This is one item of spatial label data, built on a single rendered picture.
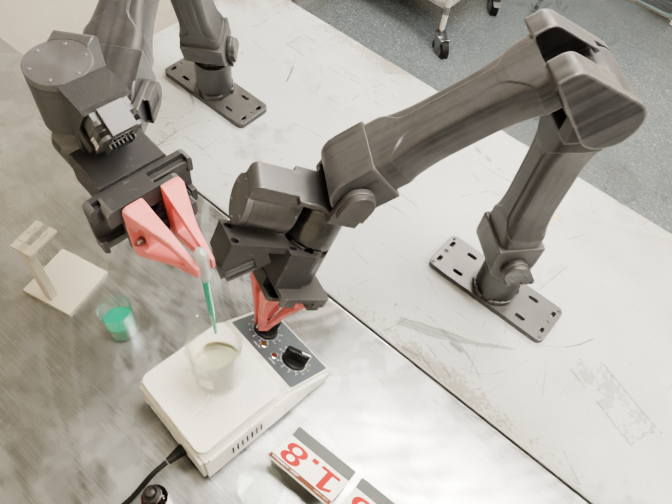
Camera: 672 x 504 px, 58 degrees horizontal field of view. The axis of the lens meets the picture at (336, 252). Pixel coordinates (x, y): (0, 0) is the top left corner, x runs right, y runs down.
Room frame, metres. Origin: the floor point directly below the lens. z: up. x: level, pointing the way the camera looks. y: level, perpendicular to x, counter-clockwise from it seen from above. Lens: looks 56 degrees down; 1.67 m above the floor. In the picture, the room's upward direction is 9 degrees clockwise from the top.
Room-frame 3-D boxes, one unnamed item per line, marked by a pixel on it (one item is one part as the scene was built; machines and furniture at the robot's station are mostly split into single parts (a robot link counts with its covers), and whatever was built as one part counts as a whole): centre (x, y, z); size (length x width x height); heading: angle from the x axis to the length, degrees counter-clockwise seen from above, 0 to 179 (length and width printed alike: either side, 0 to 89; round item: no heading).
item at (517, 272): (0.50, -0.23, 1.00); 0.09 x 0.06 x 0.06; 17
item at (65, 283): (0.40, 0.37, 0.96); 0.08 x 0.08 x 0.13; 71
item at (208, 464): (0.28, 0.10, 0.94); 0.22 x 0.13 x 0.08; 140
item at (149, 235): (0.30, 0.14, 1.22); 0.09 x 0.07 x 0.07; 50
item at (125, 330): (0.35, 0.27, 0.93); 0.04 x 0.04 x 0.06
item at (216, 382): (0.27, 0.12, 1.03); 0.07 x 0.06 x 0.08; 33
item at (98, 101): (0.34, 0.20, 1.28); 0.07 x 0.06 x 0.11; 140
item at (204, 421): (0.26, 0.12, 0.98); 0.12 x 0.12 x 0.01; 50
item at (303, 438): (0.20, -0.01, 0.92); 0.09 x 0.06 x 0.04; 60
